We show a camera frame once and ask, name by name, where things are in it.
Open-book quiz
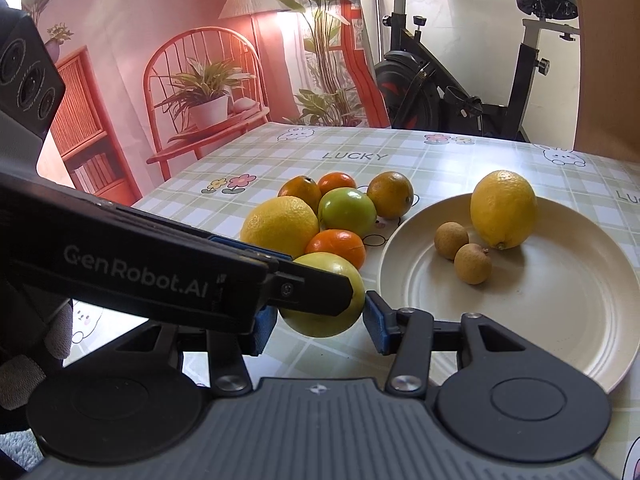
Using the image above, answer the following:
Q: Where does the yellow lemon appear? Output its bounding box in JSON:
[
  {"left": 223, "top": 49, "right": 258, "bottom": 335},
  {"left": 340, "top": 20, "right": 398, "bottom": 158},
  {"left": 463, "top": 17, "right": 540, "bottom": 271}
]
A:
[
  {"left": 240, "top": 195, "right": 321, "bottom": 261},
  {"left": 470, "top": 170, "right": 540, "bottom": 251}
]

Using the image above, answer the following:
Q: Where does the pink printed wall tapestry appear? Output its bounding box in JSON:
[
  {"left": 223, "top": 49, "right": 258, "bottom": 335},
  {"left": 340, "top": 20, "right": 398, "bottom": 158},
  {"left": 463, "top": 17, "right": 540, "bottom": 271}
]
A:
[{"left": 20, "top": 0, "right": 391, "bottom": 208}]

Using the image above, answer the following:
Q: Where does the person's left hand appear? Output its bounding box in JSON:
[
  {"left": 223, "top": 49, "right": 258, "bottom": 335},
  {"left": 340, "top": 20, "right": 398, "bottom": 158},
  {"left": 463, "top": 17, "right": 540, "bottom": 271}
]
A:
[{"left": 0, "top": 301, "right": 74, "bottom": 413}]

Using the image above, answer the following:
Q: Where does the cream round plate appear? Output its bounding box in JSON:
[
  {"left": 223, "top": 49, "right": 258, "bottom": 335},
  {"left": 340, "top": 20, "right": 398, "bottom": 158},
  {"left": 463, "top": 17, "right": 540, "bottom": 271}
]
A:
[{"left": 377, "top": 192, "right": 640, "bottom": 395}]

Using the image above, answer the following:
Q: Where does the wooden cabinet panel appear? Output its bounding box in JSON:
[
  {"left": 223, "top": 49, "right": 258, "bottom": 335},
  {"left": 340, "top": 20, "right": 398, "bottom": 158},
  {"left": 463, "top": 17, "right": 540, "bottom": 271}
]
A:
[{"left": 570, "top": 0, "right": 640, "bottom": 161}]

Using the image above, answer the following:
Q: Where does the black exercise bike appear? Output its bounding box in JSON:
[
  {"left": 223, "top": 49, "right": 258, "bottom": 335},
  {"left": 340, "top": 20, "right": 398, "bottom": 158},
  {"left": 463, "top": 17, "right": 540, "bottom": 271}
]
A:
[{"left": 350, "top": 0, "right": 581, "bottom": 143}]

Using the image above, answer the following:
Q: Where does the yellowish green apple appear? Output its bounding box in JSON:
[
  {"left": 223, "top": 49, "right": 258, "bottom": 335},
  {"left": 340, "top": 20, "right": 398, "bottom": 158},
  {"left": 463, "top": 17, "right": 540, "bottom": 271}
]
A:
[{"left": 277, "top": 252, "right": 367, "bottom": 339}]

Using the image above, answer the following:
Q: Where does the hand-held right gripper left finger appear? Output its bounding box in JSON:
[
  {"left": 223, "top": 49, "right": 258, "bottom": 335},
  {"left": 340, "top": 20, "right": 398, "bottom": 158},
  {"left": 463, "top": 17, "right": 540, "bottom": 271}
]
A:
[{"left": 114, "top": 304, "right": 279, "bottom": 393}]

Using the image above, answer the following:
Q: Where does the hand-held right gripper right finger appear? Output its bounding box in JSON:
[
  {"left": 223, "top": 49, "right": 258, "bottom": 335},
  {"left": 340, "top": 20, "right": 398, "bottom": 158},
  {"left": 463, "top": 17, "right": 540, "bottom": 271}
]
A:
[{"left": 364, "top": 290, "right": 535, "bottom": 393}]

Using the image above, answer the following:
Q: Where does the dark orange oval citrus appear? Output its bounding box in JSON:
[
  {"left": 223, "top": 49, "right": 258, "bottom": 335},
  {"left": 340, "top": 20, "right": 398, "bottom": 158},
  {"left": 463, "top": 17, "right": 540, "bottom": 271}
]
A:
[{"left": 277, "top": 175, "right": 323, "bottom": 208}]

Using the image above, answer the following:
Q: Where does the green checked tablecloth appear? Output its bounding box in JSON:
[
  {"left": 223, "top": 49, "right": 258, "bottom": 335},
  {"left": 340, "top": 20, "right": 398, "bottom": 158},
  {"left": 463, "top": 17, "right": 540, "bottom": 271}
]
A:
[{"left": 62, "top": 122, "right": 640, "bottom": 480}]

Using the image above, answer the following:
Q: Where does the small orange tangerine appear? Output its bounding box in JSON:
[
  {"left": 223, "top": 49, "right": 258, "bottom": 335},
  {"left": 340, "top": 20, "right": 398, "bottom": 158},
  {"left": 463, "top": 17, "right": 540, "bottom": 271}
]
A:
[
  {"left": 317, "top": 172, "right": 358, "bottom": 196},
  {"left": 305, "top": 229, "right": 367, "bottom": 271}
]

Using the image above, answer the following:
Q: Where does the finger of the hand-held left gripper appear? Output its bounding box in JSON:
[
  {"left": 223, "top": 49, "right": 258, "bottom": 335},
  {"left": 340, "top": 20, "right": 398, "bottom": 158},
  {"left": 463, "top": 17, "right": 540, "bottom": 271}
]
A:
[
  {"left": 260, "top": 259, "right": 368, "bottom": 319},
  {"left": 207, "top": 234, "right": 296, "bottom": 262}
]

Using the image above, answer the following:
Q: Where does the brownish green orange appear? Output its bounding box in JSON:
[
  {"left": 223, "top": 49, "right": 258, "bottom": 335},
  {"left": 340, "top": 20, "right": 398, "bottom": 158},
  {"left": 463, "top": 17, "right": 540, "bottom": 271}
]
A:
[{"left": 366, "top": 171, "right": 416, "bottom": 219}]

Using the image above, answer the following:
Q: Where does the brown longan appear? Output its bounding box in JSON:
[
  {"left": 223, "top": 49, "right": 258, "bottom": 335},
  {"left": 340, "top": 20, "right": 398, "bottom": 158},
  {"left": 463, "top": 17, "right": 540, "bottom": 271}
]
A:
[
  {"left": 434, "top": 221, "right": 470, "bottom": 261},
  {"left": 454, "top": 243, "right": 493, "bottom": 285}
]

